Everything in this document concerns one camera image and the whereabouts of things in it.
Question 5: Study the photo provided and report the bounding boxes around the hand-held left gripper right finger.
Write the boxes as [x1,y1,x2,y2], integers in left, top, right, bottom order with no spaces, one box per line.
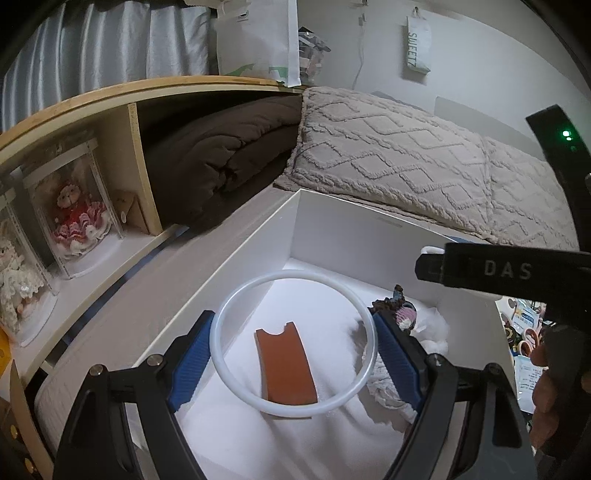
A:
[372,313,539,480]

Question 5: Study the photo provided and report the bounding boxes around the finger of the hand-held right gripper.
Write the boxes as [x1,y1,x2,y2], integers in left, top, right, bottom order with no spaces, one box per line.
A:
[416,253,445,282]

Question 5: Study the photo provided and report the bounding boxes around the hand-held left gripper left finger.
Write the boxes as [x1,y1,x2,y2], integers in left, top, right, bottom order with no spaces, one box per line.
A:
[52,310,218,480]

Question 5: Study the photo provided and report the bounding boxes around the white cardboard box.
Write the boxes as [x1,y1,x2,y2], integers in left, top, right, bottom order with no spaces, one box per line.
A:
[34,187,518,480]

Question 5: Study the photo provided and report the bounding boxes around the white plastic ring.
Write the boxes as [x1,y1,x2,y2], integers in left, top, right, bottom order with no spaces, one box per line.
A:
[209,270,379,418]

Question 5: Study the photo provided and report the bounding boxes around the person's right hand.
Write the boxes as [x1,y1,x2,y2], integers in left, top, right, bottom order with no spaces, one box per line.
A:
[529,339,561,450]

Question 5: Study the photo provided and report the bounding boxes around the white lace cloth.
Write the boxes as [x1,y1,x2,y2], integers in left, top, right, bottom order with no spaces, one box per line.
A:
[355,323,426,423]

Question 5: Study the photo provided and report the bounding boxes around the white cotton wad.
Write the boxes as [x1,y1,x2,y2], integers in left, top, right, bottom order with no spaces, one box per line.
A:
[413,311,451,356]

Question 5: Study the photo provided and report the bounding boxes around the dark crocheted flower piece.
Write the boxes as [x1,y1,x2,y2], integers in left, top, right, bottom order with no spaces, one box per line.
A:
[372,285,419,330]

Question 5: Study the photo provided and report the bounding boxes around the blue white mask packet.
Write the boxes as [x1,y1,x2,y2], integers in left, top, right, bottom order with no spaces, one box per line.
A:
[508,300,542,330]

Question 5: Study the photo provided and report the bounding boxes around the beige textured pillow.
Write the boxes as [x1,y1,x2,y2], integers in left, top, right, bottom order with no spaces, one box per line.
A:
[274,87,497,232]
[480,136,580,252]

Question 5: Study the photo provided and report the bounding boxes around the brown leather sleeve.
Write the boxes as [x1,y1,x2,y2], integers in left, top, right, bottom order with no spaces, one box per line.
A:
[255,320,319,404]

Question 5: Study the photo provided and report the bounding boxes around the grey printed pouch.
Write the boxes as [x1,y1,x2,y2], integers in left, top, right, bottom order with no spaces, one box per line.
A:
[515,356,543,411]

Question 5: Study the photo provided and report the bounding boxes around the white headboard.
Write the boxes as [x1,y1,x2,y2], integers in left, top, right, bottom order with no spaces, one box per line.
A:
[436,96,550,162]

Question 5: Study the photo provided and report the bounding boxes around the brown paper envelope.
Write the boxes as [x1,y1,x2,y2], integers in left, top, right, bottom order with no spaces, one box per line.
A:
[111,188,151,234]

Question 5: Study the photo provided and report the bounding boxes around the brown cardboard box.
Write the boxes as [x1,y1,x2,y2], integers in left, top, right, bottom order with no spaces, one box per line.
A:
[0,360,51,480]

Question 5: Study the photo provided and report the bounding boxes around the yellow carton box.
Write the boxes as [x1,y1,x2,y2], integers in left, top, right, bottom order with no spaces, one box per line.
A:
[0,328,12,384]

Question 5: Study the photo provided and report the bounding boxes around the red dress doll case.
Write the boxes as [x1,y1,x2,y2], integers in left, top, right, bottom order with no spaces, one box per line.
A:
[21,138,125,280]

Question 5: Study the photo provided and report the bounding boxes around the white dress doll case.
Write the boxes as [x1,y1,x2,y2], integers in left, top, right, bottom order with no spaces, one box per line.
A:
[0,182,61,347]

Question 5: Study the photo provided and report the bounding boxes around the brown folded comforter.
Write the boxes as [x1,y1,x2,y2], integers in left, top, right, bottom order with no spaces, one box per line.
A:
[139,90,305,232]

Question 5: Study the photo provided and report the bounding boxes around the wooden shelf unit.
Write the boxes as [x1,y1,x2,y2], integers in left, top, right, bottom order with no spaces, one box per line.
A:
[0,74,310,480]

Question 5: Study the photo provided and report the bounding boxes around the white hanging paper bag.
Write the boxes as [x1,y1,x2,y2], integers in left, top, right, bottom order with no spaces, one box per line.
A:
[404,7,432,79]

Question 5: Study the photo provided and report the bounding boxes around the clear container of clips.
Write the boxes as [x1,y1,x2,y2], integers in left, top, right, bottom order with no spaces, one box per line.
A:
[298,28,331,86]

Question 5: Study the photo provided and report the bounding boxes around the white shopping bag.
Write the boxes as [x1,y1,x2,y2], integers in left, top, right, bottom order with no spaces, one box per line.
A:
[215,0,301,88]

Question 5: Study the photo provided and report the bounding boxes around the grey satin curtain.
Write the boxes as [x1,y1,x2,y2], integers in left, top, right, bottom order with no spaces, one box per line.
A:
[0,0,218,132]

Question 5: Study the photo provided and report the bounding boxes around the white wall cable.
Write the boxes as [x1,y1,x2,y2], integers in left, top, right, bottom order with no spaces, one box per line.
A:
[353,0,368,90]

